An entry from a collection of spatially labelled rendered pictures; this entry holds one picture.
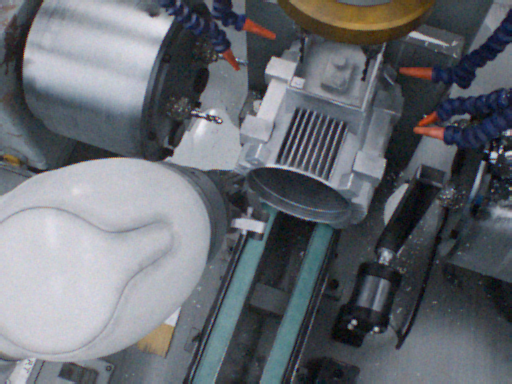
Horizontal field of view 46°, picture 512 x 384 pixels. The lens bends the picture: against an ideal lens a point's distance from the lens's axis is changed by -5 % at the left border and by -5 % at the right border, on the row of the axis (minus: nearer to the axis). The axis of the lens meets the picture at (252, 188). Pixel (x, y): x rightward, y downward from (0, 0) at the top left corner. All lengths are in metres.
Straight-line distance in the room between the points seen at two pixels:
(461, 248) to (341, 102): 0.24
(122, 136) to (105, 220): 0.56
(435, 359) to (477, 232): 0.32
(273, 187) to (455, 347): 0.40
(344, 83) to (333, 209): 0.20
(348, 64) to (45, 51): 0.40
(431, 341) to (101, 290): 0.82
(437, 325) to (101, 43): 0.68
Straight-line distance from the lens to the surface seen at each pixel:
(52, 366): 0.81
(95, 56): 0.83
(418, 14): 0.63
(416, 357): 1.05
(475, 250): 0.81
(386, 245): 0.82
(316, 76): 0.83
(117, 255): 0.29
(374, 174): 0.82
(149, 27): 0.82
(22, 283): 0.29
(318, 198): 0.93
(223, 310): 0.91
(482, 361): 1.08
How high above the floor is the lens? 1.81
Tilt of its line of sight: 67 degrees down
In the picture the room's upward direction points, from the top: 2 degrees counter-clockwise
